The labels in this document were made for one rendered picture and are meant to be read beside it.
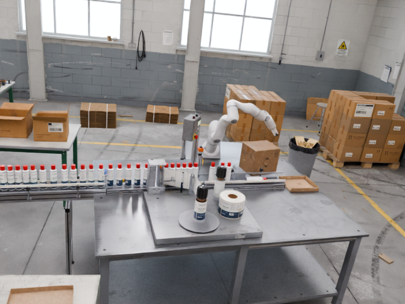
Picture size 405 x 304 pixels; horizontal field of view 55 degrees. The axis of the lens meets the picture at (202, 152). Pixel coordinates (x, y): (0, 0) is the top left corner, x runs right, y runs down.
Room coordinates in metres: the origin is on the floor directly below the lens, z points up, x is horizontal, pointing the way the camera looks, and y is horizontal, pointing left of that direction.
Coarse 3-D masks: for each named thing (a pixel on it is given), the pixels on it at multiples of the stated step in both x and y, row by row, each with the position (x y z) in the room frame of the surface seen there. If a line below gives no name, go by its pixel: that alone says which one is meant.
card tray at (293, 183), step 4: (280, 176) 3.49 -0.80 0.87; (284, 176) 3.51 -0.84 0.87; (288, 176) 3.52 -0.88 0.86; (292, 176) 3.53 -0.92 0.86; (296, 176) 3.54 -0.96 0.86; (300, 176) 3.56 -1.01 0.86; (304, 176) 3.57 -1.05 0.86; (288, 180) 3.48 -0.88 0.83; (292, 180) 3.50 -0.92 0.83; (296, 180) 3.51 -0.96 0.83; (300, 180) 3.52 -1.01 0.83; (304, 180) 3.53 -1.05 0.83; (308, 180) 3.52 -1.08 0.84; (288, 184) 3.40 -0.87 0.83; (292, 184) 3.41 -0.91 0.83; (296, 184) 3.42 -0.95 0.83; (300, 184) 3.43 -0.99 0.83; (304, 184) 3.44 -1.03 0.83; (308, 184) 3.45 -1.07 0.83; (312, 184) 3.44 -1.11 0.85; (288, 188) 3.31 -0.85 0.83; (292, 188) 3.25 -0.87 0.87; (296, 188) 3.26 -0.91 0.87; (300, 188) 3.27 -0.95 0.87; (304, 188) 3.29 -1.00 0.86; (308, 188) 3.30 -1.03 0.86; (312, 188) 3.31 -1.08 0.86; (316, 188) 3.33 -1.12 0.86
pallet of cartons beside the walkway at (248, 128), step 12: (228, 84) 7.39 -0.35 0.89; (228, 96) 7.17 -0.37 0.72; (240, 96) 6.57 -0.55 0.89; (252, 96) 6.67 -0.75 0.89; (264, 96) 6.77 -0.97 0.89; (276, 96) 6.87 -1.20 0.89; (264, 108) 6.44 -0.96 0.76; (276, 108) 6.49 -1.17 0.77; (240, 120) 6.37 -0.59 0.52; (252, 120) 6.41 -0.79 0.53; (276, 120) 6.48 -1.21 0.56; (228, 132) 6.84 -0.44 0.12; (240, 132) 6.37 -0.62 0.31; (252, 132) 6.41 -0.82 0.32; (264, 132) 6.45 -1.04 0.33; (276, 144) 6.47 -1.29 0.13
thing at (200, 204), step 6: (198, 186) 2.48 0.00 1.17; (204, 186) 2.48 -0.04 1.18; (198, 192) 2.45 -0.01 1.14; (204, 192) 2.45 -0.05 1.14; (198, 198) 2.45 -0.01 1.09; (204, 198) 2.46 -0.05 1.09; (198, 204) 2.44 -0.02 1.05; (204, 204) 2.45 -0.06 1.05; (198, 210) 2.44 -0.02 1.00; (204, 210) 2.45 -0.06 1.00; (198, 216) 2.44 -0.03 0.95; (204, 216) 2.46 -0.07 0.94; (198, 222) 2.44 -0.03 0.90
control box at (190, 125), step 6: (192, 114) 3.24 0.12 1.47; (186, 120) 3.08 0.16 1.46; (192, 120) 3.07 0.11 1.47; (186, 126) 3.08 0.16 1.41; (192, 126) 3.06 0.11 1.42; (198, 126) 3.17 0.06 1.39; (186, 132) 3.08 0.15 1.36; (192, 132) 3.06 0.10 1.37; (198, 132) 3.19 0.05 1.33; (186, 138) 3.08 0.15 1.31; (192, 138) 3.07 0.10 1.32
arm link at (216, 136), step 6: (228, 108) 3.43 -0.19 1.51; (234, 108) 3.42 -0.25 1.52; (228, 114) 3.39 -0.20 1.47; (234, 114) 3.37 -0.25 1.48; (222, 120) 3.49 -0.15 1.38; (228, 120) 3.37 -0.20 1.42; (234, 120) 3.35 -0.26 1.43; (216, 126) 3.57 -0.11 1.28; (222, 126) 3.52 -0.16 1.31; (216, 132) 3.56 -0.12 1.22; (222, 132) 3.57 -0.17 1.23; (216, 138) 3.57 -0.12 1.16; (222, 138) 3.60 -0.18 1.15
